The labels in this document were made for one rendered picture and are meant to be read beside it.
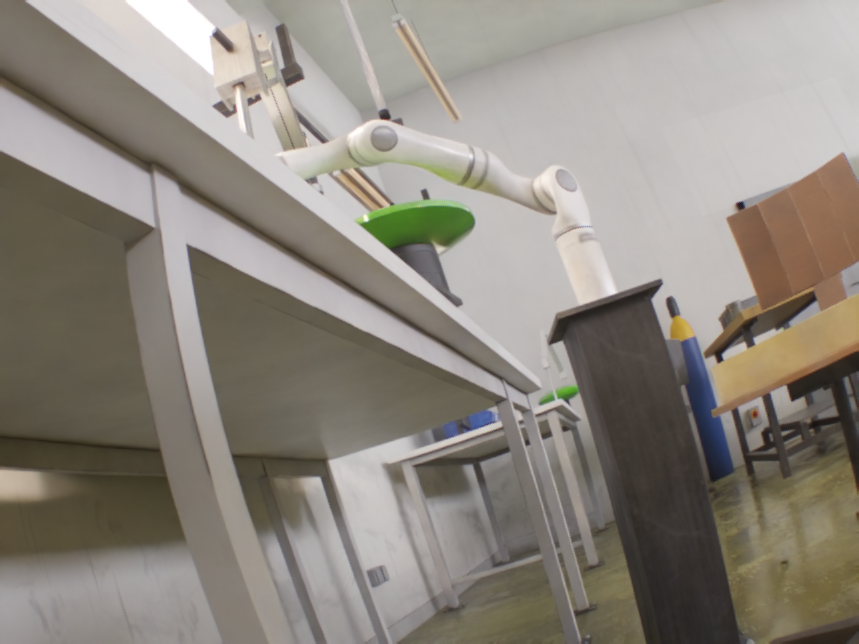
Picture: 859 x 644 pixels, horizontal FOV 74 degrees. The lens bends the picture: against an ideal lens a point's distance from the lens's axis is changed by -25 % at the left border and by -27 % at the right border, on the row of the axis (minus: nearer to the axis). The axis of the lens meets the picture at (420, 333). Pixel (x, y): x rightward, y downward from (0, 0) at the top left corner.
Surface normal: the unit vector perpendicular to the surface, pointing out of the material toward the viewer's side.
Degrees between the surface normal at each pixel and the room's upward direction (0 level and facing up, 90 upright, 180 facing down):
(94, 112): 180
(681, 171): 90
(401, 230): 159
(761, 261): 90
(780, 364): 90
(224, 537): 90
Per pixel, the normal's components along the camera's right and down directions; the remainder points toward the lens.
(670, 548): -0.08, -0.22
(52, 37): 0.29, 0.93
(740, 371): -0.71, 0.04
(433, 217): 0.47, 0.70
